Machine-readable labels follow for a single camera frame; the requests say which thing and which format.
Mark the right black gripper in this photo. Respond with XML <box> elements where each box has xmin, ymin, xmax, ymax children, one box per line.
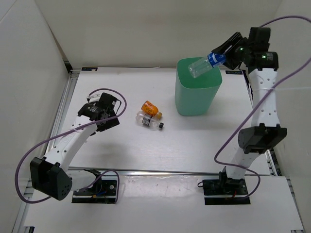
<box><xmin>211</xmin><ymin>32</ymin><xmax>252</xmax><ymax>70</ymax></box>

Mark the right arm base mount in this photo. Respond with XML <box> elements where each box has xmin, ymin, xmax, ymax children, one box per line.
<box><xmin>197</xmin><ymin>172</ymin><xmax>251</xmax><ymax>205</ymax></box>

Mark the green plastic bin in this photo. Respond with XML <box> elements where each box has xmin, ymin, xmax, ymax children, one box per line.
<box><xmin>175</xmin><ymin>57</ymin><xmax>223</xmax><ymax>116</ymax></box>

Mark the clear bottle blue label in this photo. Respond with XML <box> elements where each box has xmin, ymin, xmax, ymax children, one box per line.
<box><xmin>188</xmin><ymin>52</ymin><xmax>226</xmax><ymax>78</ymax></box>

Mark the orange plastic bottle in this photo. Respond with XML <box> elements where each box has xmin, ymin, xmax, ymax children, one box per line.
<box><xmin>141</xmin><ymin>100</ymin><xmax>162</xmax><ymax>119</ymax></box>

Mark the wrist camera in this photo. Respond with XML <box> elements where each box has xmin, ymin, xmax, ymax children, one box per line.
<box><xmin>98</xmin><ymin>92</ymin><xmax>118</xmax><ymax>112</ymax></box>
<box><xmin>248</xmin><ymin>27</ymin><xmax>271</xmax><ymax>45</ymax></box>

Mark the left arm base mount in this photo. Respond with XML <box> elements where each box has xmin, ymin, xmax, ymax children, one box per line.
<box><xmin>71</xmin><ymin>169</ymin><xmax>120</xmax><ymax>204</ymax></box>

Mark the clear bottle black label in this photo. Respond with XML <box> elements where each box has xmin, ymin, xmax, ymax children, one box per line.
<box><xmin>136</xmin><ymin>111</ymin><xmax>164</xmax><ymax>131</ymax></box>

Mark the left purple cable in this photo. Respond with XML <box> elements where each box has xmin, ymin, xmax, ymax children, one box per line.
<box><xmin>16</xmin><ymin>88</ymin><xmax>128</xmax><ymax>203</ymax></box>

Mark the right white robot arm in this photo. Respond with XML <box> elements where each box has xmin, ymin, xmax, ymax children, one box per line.
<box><xmin>207</xmin><ymin>27</ymin><xmax>287</xmax><ymax>194</ymax></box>

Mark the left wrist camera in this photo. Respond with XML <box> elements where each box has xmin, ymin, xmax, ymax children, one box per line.
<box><xmin>98</xmin><ymin>92</ymin><xmax>118</xmax><ymax>112</ymax></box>

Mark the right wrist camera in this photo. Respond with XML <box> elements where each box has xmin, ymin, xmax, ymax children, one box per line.
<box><xmin>248</xmin><ymin>27</ymin><xmax>271</xmax><ymax>45</ymax></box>

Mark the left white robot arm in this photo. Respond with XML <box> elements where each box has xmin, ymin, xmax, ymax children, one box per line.
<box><xmin>30</xmin><ymin>93</ymin><xmax>119</xmax><ymax>200</ymax></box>

